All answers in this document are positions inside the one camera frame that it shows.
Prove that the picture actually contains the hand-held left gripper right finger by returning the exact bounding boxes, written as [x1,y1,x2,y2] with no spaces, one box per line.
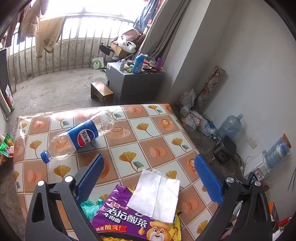
[194,155,273,241]

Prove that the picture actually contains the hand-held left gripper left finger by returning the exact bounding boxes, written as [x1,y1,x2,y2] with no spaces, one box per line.
[25,154,105,241]

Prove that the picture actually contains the clear blue label soda bottle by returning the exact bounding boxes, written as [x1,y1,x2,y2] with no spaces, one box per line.
[40,111,116,163]

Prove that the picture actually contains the white tissue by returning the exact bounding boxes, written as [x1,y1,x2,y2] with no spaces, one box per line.
[127,169,180,223]

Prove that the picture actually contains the purple yellow noodle bag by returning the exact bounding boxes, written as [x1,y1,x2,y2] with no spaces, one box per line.
[90,184,183,241]

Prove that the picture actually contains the green plastic bag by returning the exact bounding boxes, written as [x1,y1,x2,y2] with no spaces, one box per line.
[80,199,104,222]

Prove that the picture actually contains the black rice cooker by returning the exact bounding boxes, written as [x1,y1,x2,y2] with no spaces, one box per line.
[213,135,237,163]

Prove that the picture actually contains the large blue water jug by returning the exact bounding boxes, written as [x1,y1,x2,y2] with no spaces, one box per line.
[217,113,243,139]

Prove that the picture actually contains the pile of floor litter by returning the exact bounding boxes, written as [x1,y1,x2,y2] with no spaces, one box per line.
[180,107,218,139]

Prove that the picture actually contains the table with patterned top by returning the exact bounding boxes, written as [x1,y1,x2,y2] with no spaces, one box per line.
[13,103,222,241]

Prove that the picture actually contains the blue bottle on dispenser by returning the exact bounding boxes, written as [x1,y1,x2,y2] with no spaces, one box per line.
[264,134,291,169]

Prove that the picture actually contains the white plastic bag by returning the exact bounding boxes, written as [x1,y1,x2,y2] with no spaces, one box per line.
[177,89,196,108]
[116,35,137,53]

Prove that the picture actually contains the small wooden stool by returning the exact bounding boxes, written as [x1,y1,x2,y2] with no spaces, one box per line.
[90,82,115,106]

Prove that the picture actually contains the green snack packet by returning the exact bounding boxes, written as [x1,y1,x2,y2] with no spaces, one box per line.
[0,134,15,163]

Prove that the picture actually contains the patterned folded board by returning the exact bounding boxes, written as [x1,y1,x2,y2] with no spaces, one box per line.
[194,65,226,112]

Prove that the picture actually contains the grey cabinet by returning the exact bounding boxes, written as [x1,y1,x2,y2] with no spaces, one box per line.
[105,62,166,105]

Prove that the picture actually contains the white green paper bag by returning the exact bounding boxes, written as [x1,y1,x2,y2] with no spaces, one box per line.
[92,54,105,70]

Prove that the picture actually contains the red green printed bag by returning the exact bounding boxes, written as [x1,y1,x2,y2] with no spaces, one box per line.
[4,84,15,112]

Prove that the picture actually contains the blue detergent bottle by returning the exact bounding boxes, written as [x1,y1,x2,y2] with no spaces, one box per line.
[132,53,148,74]

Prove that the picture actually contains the clutter of small items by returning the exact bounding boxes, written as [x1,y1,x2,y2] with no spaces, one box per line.
[125,58,164,74]

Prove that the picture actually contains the cardboard box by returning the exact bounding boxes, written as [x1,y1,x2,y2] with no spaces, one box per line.
[110,43,134,57]

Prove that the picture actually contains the black rectangular object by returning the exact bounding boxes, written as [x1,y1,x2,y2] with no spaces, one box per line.
[99,43,111,56]

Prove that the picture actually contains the metal balcony railing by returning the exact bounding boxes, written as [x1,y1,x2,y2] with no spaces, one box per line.
[7,15,137,81]

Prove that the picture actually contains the dark wooden panel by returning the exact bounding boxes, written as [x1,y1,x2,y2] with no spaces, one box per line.
[0,49,17,93]

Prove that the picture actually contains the pink cloth pile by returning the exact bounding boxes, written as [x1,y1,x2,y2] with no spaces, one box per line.
[111,29,147,50]

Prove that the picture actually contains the hanging beige pants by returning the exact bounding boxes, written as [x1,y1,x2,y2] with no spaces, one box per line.
[35,17,65,59]

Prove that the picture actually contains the grey curtain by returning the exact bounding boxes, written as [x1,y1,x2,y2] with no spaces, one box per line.
[136,0,192,58]

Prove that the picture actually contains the hanging padded jacket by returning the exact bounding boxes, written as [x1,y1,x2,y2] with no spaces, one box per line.
[20,0,49,37]

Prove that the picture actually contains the hanging dark garment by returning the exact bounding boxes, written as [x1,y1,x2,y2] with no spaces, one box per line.
[5,5,26,47]

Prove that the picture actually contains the hanging blue jeans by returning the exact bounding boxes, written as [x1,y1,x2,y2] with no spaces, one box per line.
[134,0,160,35]

